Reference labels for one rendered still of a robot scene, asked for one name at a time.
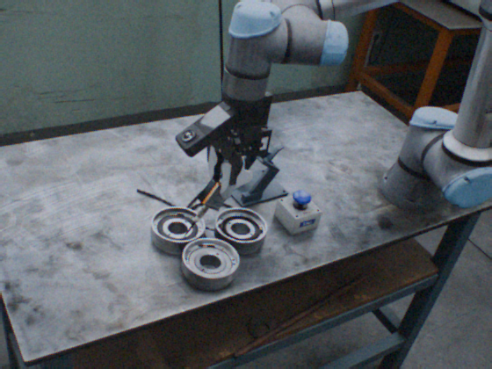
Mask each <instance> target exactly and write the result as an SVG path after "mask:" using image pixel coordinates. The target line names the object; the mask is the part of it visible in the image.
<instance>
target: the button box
mask: <svg viewBox="0 0 492 369"><path fill-rule="evenodd" d="M274 216H275V218H276V219H278V221H279V222H280V223H281V224H282V225H283V226H284V228H285V229H286V230H287V231H288V232H289V233H290V235H295V234H298V233H303V232H306V231H308V230H311V229H314V228H318V224H319V221H320V218H321V216H322V211H321V210H320V209H319V208H318V206H317V205H316V204H314V203H313V202H312V201H311V203H310V204H303V206H299V205H298V204H297V202H295V201H294V200H293V196H288V197H284V198H282V199H278V200H277V204H276V206H275V213H274Z"/></svg>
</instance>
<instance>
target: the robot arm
mask: <svg viewBox="0 0 492 369"><path fill-rule="evenodd" d="M397 1H399V0H265V2H262V1H260V0H244V1H241V2H239V3H238V4H237V5H236V6H235V8H234V12H233V17H232V21H231V25H230V27H229V30H228V31H229V38H228V49H227V54H226V60H225V70H224V76H223V82H222V94H221V99H222V101H223V102H221V103H220V104H218V105H217V106H216V107H215V108H213V109H211V110H210V112H208V113H206V114H205V115H204V116H202V117H201V118H199V119H197V120H196V121H195V122H194V123H193V124H190V125H189V126H188V127H187V128H186V129H185V130H183V131H181V132H180V133H179V134H177V135H176V136H175V140H176V142H177V144H178V145H179V147H180V148H181V149H182V150H183V151H184V152H185V153H186V154H187V156H189V157H190V158H193V157H194V156H195V155H197V154H198V153H199V152H202V150H203V149H205V148H206V147H207V161H208V167H209V177H210V180H211V179H214V180H216V181H218V182H220V174H221V173H222V172H223V179H222V181H221V190H220V194H221V196H222V197H223V200H226V199H228V198H229V197H231V194H232V192H233V191H234V189H237V188H238V187H240V186H242V185H244V184H246V183H247V182H249V181H250V180H251V179H252V178H253V172H252V171H249V170H246V169H245V168H244V167H245V161H244V160H243V159H242V157H243V156H253V155H255V154H256V153H257V156H261V155H265V154H268V148H269V144H270V140H271V133H272V129H271V128H270V127H269V126H268V116H269V112H270V109H271V101H272V97H273V95H272V94H271V93H269V92H267V83H268V80H269V75H270V71H271V65H272V64H273V63H280V64H295V65H311V66H318V67H321V66H330V67H335V66H338V65H339V64H340V63H341V62H342V61H343V60H344V58H345V55H346V51H347V49H348V43H349V38H348V33H347V30H346V28H345V27H344V25H343V24H342V23H341V22H335V21H338V20H340V19H342V18H348V17H350V16H352V15H355V14H359V13H362V12H364V11H370V10H373V9H375V8H378V7H382V6H384V5H387V4H392V3H394V2H397ZM478 15H479V16H480V18H481V20H482V22H483V27H482V29H481V37H480V38H479V41H478V47H477V48H476V51H475V56H474V60H473V65H472V68H471V70H470V72H469V74H470V75H469V78H468V79H467V87H466V88H465V91H464V93H463V98H462V101H461V104H460V109H459V113H458V115H457V114H456V113H454V112H451V111H448V110H446V109H442V108H439V107H431V106H425V107H422V108H419V109H418V110H417V111H416V112H415V113H414V115H413V119H412V120H411V121H410V122H409V123H410V124H409V130H408V132H407V134H406V136H405V139H404V141H403V144H402V148H401V150H400V153H399V156H398V159H397V161H396V162H394V165H393V166H392V167H391V168H389V169H388V170H387V173H386V174H385V175H384V176H383V178H382V182H381V184H380V189H381V191H382V195H384V196H385V198H386V199H387V201H389V202H391V203H393V204H394V205H395V206H397V207H399V208H402V209H404V210H406V211H409V212H411V213H431V212H433V211H435V210H436V209H437V208H438V206H439V204H440V200H441V198H442V195H443V197H444V198H445V199H447V200H449V202H450V204H451V205H452V206H456V207H458V208H470V207H473V206H478V205H480V204H482V203H483V202H485V200H487V199H490V198H491V197H492V0H481V2H480V7H479V10H478ZM261 128H263V129H265V128H266V129H267V130H262V129H261ZM264 137H268V143H267V147H266V148H264V149H261V148H262V147H263V145H264V143H263V142H262V138H264ZM260 149H261V150H260Z"/></svg>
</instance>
